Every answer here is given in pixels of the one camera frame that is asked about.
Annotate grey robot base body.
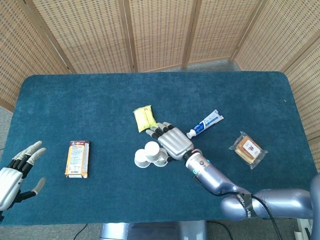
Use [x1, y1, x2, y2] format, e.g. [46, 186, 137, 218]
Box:
[99, 220, 208, 240]

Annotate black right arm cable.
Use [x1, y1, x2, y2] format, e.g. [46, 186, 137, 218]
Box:
[251, 196, 283, 240]

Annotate orange white carton box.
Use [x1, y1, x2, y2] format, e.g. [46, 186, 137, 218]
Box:
[64, 140, 91, 179]

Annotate woven bamboo screen panel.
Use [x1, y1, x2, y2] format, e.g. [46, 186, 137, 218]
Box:
[122, 0, 201, 73]
[0, 0, 73, 113]
[181, 0, 266, 69]
[231, 0, 320, 73]
[281, 37, 320, 173]
[24, 0, 137, 75]

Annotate clear wrapped cake pack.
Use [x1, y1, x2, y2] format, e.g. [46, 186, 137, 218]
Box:
[228, 131, 269, 170]

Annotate black floor cable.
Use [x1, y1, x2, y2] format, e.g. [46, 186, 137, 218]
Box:
[73, 223, 89, 240]
[207, 221, 234, 240]

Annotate blue white toothpaste tube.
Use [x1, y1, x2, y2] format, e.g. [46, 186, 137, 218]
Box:
[186, 109, 224, 140]

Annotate white stand frame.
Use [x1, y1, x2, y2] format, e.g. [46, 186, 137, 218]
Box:
[294, 219, 313, 240]

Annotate white floral paper cup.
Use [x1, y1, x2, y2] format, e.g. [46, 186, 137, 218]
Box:
[152, 147, 170, 168]
[144, 141, 161, 163]
[134, 148, 152, 169]

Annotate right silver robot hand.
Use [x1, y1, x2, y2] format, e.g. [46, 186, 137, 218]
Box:
[145, 121, 195, 163]

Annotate yellow snack packet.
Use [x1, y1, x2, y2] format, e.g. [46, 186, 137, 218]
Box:
[132, 104, 159, 133]

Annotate blue felt table cover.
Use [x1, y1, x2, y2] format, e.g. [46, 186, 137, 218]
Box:
[3, 71, 317, 227]

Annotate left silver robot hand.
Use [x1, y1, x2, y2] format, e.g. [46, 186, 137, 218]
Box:
[0, 140, 47, 211]

